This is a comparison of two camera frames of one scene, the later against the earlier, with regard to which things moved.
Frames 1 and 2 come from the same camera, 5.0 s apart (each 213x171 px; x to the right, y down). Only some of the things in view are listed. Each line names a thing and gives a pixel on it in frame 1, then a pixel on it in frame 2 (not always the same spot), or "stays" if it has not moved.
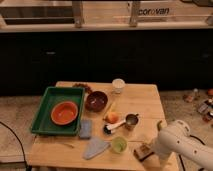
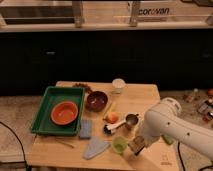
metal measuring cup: [131, 121] stays
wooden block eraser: [143, 151] → [136, 145]
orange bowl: [64, 113] stays
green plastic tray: [60, 111] stays
